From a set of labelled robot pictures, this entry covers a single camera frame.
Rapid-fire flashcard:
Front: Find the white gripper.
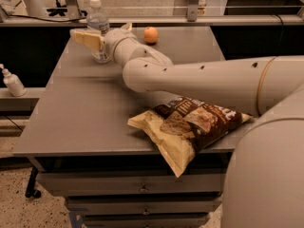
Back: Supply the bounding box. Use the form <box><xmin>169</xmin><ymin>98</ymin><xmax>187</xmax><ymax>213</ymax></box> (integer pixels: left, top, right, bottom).
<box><xmin>69</xmin><ymin>23</ymin><xmax>138</xmax><ymax>61</ymax></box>

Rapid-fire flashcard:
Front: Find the grey drawer cabinet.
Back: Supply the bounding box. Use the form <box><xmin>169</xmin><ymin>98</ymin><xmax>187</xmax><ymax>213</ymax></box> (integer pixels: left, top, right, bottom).
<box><xmin>12</xmin><ymin>26</ymin><xmax>255</xmax><ymax>228</ymax></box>

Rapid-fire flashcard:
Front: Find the orange fruit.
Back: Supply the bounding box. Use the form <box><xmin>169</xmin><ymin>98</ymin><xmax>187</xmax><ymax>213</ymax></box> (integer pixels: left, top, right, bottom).
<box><xmin>143</xmin><ymin>27</ymin><xmax>159</xmax><ymax>44</ymax></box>

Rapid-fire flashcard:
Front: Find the yellow brown chip bag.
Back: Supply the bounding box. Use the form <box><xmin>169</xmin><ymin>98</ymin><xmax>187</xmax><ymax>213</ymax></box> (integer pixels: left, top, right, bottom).
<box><xmin>127</xmin><ymin>97</ymin><xmax>252</xmax><ymax>178</ymax></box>

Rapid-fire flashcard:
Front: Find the clear plastic water bottle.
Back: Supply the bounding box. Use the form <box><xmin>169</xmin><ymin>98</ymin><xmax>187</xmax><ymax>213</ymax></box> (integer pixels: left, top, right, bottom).
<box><xmin>86</xmin><ymin>0</ymin><xmax>110</xmax><ymax>64</ymax></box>

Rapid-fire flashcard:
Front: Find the black cable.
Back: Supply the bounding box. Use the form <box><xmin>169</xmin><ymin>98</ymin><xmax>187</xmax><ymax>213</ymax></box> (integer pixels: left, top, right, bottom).
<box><xmin>0</xmin><ymin>7</ymin><xmax>88</xmax><ymax>24</ymax></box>

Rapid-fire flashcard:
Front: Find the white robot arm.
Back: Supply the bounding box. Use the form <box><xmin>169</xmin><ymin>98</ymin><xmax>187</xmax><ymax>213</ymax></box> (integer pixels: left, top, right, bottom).
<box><xmin>70</xmin><ymin>25</ymin><xmax>304</xmax><ymax>228</ymax></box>

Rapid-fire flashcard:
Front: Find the white pump dispenser bottle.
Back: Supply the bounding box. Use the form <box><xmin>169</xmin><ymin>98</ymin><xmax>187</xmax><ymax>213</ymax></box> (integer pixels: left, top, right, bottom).
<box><xmin>0</xmin><ymin>64</ymin><xmax>27</xmax><ymax>97</ymax></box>

